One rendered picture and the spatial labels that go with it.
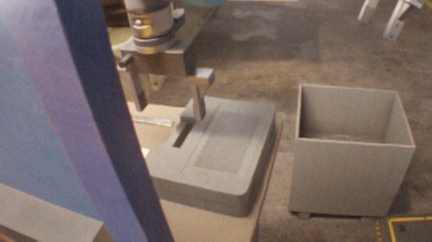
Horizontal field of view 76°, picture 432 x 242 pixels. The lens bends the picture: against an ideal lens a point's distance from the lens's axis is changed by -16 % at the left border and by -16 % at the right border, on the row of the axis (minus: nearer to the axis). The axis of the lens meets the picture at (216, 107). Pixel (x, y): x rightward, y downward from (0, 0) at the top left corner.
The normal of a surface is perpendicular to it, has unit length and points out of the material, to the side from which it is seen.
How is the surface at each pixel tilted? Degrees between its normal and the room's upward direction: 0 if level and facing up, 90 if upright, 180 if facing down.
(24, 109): 90
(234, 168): 0
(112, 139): 90
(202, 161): 0
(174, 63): 90
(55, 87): 90
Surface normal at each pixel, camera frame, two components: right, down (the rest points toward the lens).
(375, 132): -0.24, 0.59
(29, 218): -0.10, -0.80
